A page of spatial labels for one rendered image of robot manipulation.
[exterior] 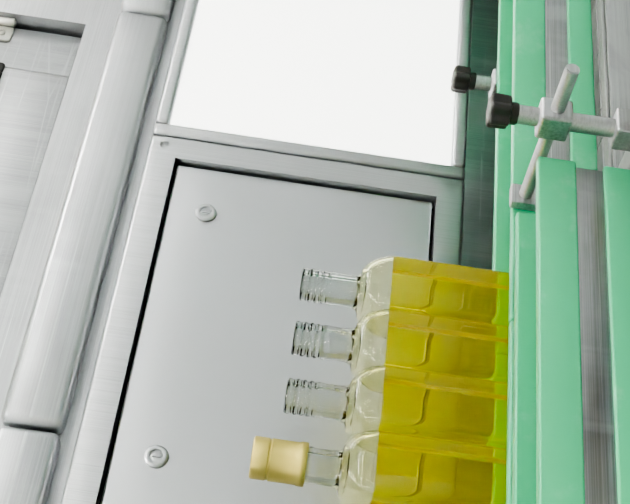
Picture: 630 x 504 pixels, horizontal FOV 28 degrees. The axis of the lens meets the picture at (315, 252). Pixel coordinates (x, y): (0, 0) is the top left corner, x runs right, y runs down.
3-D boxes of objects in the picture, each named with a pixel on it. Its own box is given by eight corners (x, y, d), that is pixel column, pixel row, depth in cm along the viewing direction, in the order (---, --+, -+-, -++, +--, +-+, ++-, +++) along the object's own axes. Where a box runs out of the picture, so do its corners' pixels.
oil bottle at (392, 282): (585, 318, 114) (353, 284, 114) (602, 282, 110) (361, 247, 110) (586, 370, 111) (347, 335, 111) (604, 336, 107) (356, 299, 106)
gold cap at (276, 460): (310, 433, 99) (255, 425, 99) (306, 472, 97) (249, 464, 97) (305, 457, 102) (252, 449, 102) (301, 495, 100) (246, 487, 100)
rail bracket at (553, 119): (599, 199, 113) (463, 179, 113) (659, 67, 100) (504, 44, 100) (600, 225, 112) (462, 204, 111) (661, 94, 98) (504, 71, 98)
